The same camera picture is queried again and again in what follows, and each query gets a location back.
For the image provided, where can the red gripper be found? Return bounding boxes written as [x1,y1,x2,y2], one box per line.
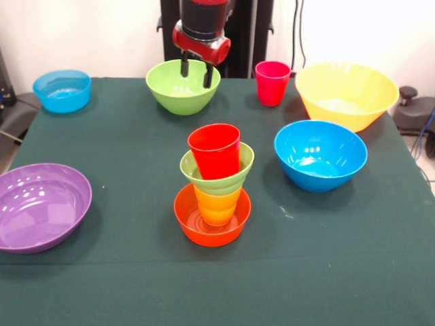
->
[171,19,232,90]

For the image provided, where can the large green plastic bowl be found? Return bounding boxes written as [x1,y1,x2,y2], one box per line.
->
[145,59,222,116]

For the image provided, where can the red plastic cup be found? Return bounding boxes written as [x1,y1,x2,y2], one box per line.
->
[187,123,242,181]

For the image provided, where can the small green ribbed bowl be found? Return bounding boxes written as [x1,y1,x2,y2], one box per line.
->
[179,141,256,196]

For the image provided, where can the small blue plastic bowl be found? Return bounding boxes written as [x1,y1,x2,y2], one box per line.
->
[32,69,92,114]

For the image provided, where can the orange plastic cup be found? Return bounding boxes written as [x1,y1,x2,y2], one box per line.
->
[192,183,243,228]

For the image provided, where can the orange plastic bowl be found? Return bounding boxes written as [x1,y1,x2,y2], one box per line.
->
[173,183,252,248]

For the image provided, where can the purple plastic bowl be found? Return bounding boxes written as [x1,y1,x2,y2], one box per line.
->
[0,162,93,255]

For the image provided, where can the pink plastic cup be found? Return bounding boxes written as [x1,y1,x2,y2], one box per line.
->
[255,60,292,107]

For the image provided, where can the large blue plastic bowl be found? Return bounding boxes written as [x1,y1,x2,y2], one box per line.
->
[273,120,369,194]

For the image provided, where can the yellow plastic bowl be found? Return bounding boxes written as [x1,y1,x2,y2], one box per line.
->
[294,61,400,133]

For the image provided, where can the grey machine base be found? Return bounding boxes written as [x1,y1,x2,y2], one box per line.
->
[0,91,44,143]

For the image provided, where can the black equipment rack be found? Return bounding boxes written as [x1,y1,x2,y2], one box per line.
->
[0,47,18,115]

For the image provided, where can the dark green tablecloth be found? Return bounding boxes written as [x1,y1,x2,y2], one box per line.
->
[0,77,435,326]

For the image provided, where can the grey base with black knob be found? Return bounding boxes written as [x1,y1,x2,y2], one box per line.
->
[394,86,435,137]

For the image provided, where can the black hanging cable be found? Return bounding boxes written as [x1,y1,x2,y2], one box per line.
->
[291,0,309,71]

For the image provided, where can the blue cable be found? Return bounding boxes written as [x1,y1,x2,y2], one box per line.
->
[411,107,435,161]

